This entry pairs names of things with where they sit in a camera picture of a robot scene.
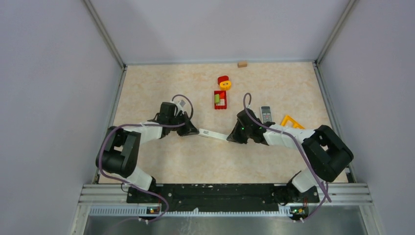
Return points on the red toy brick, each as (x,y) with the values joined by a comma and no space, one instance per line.
(223,102)

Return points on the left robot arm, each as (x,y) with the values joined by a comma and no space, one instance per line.
(119,151)

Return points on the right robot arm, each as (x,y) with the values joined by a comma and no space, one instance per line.
(323,151)

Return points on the green toy cylinder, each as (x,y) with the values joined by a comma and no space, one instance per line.
(216,99)

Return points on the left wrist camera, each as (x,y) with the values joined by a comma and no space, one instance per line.
(180,104)

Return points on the yellow triangular toy frame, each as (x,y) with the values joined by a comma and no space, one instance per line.
(289,121)

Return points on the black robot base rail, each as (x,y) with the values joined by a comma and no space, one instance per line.
(223,197)

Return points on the red toy block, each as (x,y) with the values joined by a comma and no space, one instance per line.
(221,79)

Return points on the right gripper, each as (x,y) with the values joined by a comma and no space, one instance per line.
(234,136)

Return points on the white remote control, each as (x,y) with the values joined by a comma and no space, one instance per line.
(266,114)

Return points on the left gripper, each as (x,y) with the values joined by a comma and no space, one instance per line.
(189,129)

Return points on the small wooden block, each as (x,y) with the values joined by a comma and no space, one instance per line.
(242,64)

